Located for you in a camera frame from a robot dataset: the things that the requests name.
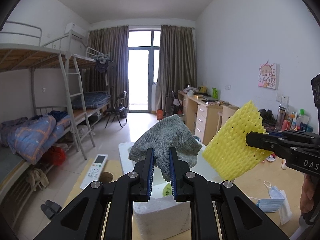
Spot blue plaid quilt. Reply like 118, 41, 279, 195
1, 111, 71, 165

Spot black slippers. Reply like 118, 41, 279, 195
40, 200, 62, 220

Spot person's right hand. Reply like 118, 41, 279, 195
300, 174, 315, 213

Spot white tissue stack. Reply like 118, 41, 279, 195
278, 190, 293, 225

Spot white foam box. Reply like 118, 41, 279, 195
118, 142, 222, 239

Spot white remote control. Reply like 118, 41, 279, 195
80, 154, 108, 190

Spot grey knitted cloth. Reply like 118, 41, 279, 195
129, 114, 202, 181

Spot steel thermos bottle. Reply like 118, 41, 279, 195
275, 105, 286, 130

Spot orange jug on floor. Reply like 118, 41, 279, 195
156, 109, 164, 120

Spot brown curtain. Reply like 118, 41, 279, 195
82, 25, 129, 105
155, 25, 197, 110

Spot white lotion pump bottle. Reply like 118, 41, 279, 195
281, 159, 287, 170

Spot left brown curtain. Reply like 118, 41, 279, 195
82, 25, 129, 105

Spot right brown curtain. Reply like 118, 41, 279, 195
155, 25, 197, 110

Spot anime wall picture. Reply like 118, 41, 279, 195
258, 62, 277, 89

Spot blue face mask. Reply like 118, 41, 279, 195
249, 180, 285, 213

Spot white air conditioner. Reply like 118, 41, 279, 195
65, 22, 87, 38

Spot red plastic bag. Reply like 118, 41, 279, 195
41, 146, 66, 166

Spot wooden desk with drawers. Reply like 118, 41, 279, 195
178, 91, 224, 145

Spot wooden smiley chair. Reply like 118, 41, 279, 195
216, 105, 239, 132

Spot black folding chair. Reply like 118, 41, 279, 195
105, 91, 127, 128

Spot metal bunk bed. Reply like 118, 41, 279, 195
0, 21, 112, 201

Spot yellow foam net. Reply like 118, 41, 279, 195
202, 101, 272, 180

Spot glass balcony door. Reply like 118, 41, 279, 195
127, 30, 161, 113

